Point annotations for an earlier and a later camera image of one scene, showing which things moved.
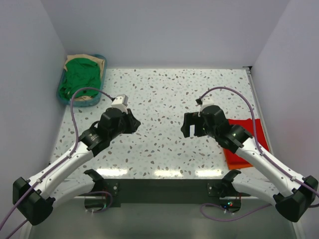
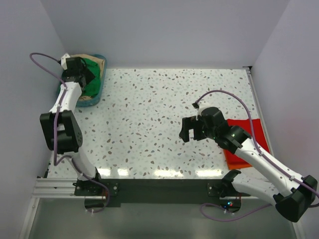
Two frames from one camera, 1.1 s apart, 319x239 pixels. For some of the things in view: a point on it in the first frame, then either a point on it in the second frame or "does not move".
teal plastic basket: (92, 101) does not move
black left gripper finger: (132, 123) to (88, 76)
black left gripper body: (122, 128) to (66, 75)
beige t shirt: (99, 61) does not move
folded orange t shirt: (232, 166) does not move
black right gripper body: (209, 131) does not move
